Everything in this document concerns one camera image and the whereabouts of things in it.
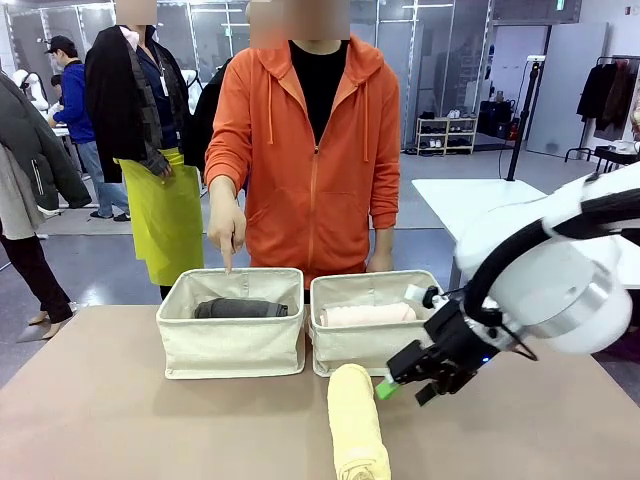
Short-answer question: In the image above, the black equipment case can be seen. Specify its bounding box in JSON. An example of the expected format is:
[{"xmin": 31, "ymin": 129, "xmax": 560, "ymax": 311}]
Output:
[{"xmin": 477, "ymin": 98, "xmax": 516, "ymax": 139}]

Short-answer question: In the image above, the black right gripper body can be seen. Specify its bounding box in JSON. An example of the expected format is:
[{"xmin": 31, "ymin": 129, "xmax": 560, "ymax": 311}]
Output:
[{"xmin": 422, "ymin": 299, "xmax": 501, "ymax": 396}]

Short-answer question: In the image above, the person in orange hoodie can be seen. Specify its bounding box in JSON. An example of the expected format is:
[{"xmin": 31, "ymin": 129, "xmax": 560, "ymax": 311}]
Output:
[{"xmin": 203, "ymin": 0, "xmax": 402, "ymax": 290}]

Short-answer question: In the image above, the grey towel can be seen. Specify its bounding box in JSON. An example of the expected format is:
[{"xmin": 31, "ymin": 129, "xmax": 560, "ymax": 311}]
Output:
[{"xmin": 193, "ymin": 297, "xmax": 290, "ymax": 320}]

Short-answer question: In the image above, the person's right forearm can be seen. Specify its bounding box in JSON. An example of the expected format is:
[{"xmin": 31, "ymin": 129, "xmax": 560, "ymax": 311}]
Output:
[{"xmin": 203, "ymin": 142, "xmax": 251, "ymax": 194}]

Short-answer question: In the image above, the wooden shoe rack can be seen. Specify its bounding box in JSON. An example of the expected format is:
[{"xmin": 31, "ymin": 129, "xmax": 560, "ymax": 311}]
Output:
[{"xmin": 415, "ymin": 108, "xmax": 479, "ymax": 156}]

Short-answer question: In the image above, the person's left hand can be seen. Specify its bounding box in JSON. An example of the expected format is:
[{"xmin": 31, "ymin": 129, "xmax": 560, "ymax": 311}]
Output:
[{"xmin": 365, "ymin": 242, "xmax": 395, "ymax": 274}]

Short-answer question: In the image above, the beige fabric storage basket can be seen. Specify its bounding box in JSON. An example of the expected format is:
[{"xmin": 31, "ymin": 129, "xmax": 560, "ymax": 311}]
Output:
[
  {"xmin": 155, "ymin": 267, "xmax": 306, "ymax": 380},
  {"xmin": 308, "ymin": 269, "xmax": 446, "ymax": 378}
]

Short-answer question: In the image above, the person in blue jacket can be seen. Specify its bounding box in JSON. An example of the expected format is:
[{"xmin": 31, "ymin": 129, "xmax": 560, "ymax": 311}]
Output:
[{"xmin": 43, "ymin": 34, "xmax": 132, "ymax": 222}]

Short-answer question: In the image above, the figure in dark puffer coat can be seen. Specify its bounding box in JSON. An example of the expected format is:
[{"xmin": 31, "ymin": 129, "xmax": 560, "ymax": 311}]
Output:
[{"xmin": 0, "ymin": 72, "xmax": 94, "ymax": 341}]

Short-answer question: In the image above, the clothes rack with dark coats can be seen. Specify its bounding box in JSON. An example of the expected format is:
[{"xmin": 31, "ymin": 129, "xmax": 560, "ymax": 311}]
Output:
[{"xmin": 576, "ymin": 54, "xmax": 640, "ymax": 134}]

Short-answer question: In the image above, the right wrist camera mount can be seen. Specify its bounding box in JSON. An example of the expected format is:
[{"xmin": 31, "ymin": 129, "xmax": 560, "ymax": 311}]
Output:
[{"xmin": 403, "ymin": 283, "xmax": 446, "ymax": 309}]

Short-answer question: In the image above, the pink towel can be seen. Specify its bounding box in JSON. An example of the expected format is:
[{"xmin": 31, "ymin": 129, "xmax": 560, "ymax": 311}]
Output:
[{"xmin": 318, "ymin": 301, "xmax": 418, "ymax": 329}]

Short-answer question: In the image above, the person's right hand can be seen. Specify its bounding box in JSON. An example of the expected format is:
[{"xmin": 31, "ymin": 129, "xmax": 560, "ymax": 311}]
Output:
[{"xmin": 206, "ymin": 175, "xmax": 248, "ymax": 276}]

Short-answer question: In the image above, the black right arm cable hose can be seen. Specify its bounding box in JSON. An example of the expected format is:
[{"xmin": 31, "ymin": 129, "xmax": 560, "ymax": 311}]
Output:
[{"xmin": 462, "ymin": 187, "xmax": 640, "ymax": 326}]

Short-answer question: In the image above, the person's left forearm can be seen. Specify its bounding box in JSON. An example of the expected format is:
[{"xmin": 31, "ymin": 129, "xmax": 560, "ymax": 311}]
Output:
[{"xmin": 368, "ymin": 149, "xmax": 402, "ymax": 246}]

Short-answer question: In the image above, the black camera stand pole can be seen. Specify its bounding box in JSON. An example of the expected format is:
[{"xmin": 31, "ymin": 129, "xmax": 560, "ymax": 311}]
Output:
[{"xmin": 505, "ymin": 54, "xmax": 547, "ymax": 182}]

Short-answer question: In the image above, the yellow rolled towel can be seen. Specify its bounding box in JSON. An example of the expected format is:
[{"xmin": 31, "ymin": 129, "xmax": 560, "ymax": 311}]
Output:
[{"xmin": 327, "ymin": 363, "xmax": 393, "ymax": 480}]

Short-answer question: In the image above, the white table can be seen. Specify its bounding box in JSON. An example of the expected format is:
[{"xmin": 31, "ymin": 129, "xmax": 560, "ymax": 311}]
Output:
[{"xmin": 410, "ymin": 177, "xmax": 551, "ymax": 291}]

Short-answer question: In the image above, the black utility cart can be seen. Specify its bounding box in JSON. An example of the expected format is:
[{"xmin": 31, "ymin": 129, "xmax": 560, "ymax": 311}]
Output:
[{"xmin": 564, "ymin": 144, "xmax": 640, "ymax": 174}]

